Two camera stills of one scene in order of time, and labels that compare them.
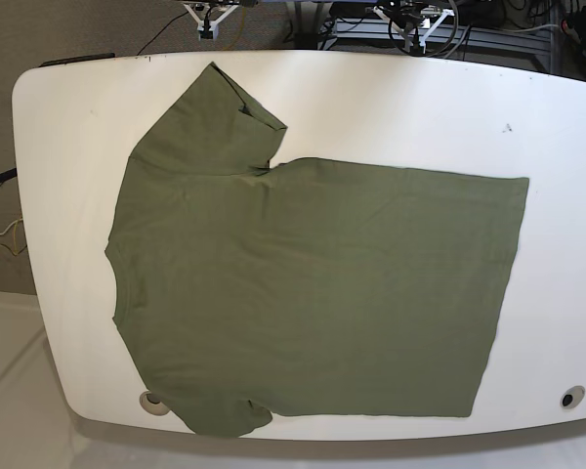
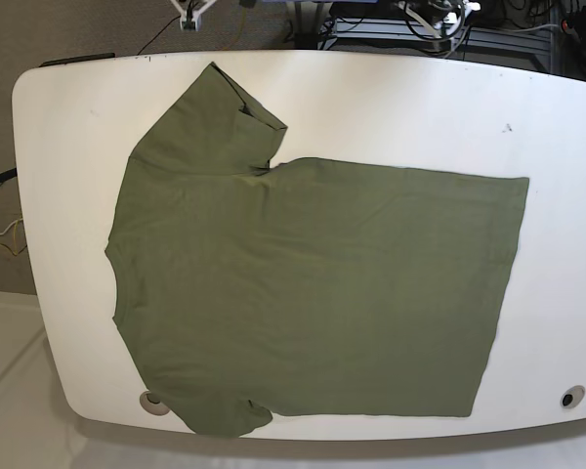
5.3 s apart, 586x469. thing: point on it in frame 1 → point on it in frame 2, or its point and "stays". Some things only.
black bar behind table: [76, 59] stays
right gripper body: [413, 37] → [444, 17]
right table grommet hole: [571, 397] stays
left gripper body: [208, 28] → [189, 16]
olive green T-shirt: [244, 291] stays
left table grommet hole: [150, 404] stays
